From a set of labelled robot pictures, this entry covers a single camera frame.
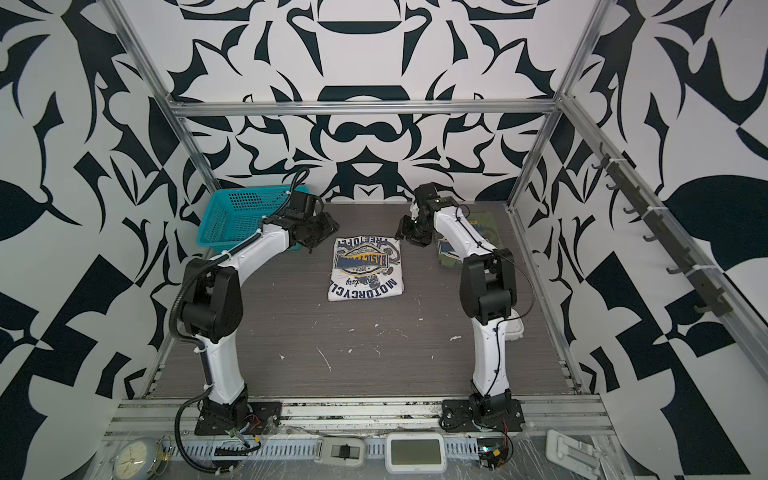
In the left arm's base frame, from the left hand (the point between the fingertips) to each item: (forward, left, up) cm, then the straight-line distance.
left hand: (338, 222), depth 95 cm
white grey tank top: (-11, -8, -10) cm, 17 cm away
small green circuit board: (-59, -38, -16) cm, 72 cm away
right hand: (-3, -20, -3) cm, 20 cm away
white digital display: (-59, -19, -10) cm, 63 cm away
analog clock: (-58, +41, -10) cm, 72 cm away
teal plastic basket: (+17, +44, -14) cm, 49 cm away
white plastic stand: (-60, -55, -13) cm, 82 cm away
